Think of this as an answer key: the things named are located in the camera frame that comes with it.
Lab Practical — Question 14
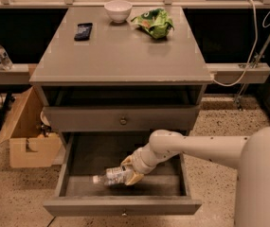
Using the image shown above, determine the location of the black pole left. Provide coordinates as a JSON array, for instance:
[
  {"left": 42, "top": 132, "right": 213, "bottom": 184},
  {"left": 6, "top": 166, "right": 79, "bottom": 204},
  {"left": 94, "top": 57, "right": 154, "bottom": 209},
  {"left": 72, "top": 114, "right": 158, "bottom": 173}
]
[{"left": 0, "top": 91, "right": 13, "bottom": 131}]

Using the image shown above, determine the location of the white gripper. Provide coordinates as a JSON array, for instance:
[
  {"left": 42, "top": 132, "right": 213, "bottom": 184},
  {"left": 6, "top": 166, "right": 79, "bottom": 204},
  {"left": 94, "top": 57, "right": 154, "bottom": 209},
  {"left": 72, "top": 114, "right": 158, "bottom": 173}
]
[{"left": 121, "top": 143, "right": 170, "bottom": 185}]

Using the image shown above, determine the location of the white ceramic bowl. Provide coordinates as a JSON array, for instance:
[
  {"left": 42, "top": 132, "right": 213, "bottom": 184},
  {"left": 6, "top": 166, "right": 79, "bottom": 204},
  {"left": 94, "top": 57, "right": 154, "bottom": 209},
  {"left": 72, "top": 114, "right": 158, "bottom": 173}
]
[{"left": 104, "top": 0, "right": 133, "bottom": 23}]

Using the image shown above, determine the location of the clear plastic water bottle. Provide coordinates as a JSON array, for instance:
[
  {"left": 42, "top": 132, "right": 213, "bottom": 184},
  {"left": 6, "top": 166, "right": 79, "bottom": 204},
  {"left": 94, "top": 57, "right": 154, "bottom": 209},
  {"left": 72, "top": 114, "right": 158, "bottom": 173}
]
[{"left": 92, "top": 166, "right": 134, "bottom": 186}]

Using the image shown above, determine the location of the open grey middle drawer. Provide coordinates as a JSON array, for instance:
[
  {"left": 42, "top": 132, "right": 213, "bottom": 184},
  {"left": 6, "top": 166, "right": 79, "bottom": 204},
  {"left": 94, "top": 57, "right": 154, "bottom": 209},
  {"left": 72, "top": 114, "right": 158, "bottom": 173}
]
[{"left": 44, "top": 132, "right": 202, "bottom": 217}]

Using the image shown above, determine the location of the white cable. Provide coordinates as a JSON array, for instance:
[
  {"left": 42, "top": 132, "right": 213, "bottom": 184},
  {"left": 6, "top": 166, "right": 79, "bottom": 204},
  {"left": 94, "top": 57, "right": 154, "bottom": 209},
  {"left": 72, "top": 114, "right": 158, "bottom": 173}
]
[{"left": 211, "top": 0, "right": 270, "bottom": 87}]

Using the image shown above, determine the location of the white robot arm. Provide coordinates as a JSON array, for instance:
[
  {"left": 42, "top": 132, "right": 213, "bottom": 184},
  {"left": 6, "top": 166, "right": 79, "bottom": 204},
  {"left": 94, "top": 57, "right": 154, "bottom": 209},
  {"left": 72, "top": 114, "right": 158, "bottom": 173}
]
[{"left": 123, "top": 127, "right": 270, "bottom": 227}]

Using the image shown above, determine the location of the upright water bottle on ledge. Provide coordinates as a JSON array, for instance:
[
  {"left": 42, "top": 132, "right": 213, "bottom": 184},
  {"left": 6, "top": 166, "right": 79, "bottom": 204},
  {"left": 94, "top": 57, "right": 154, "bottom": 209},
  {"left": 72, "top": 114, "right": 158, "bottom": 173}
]
[{"left": 0, "top": 44, "right": 12, "bottom": 71}]

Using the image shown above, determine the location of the closed grey upper drawer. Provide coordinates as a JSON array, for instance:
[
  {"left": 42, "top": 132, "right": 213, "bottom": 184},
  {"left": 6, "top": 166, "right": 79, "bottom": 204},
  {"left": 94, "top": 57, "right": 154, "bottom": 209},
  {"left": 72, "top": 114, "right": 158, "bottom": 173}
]
[{"left": 43, "top": 106, "right": 199, "bottom": 131}]

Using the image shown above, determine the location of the grey drawer cabinet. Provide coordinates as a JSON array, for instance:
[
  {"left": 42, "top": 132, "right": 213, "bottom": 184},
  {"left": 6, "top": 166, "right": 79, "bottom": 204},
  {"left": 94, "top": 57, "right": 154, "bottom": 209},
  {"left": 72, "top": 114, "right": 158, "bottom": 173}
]
[{"left": 30, "top": 7, "right": 211, "bottom": 142}]

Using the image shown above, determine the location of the open cardboard box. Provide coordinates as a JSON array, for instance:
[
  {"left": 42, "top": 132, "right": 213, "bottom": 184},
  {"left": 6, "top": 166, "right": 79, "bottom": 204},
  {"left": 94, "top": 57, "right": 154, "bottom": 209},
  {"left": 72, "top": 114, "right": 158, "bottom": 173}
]
[{"left": 0, "top": 87, "right": 65, "bottom": 168}]

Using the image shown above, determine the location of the metal stand leg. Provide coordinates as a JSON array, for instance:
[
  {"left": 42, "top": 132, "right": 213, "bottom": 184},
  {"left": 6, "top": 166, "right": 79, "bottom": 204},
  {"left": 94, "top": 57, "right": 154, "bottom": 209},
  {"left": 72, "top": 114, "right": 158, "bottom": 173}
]
[{"left": 234, "top": 33, "right": 270, "bottom": 111}]

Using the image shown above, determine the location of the green chip bag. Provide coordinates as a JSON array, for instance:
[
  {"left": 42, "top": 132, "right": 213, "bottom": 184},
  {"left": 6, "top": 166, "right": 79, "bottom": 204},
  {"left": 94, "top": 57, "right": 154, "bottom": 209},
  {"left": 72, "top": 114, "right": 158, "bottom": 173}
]
[{"left": 131, "top": 9, "right": 174, "bottom": 39}]

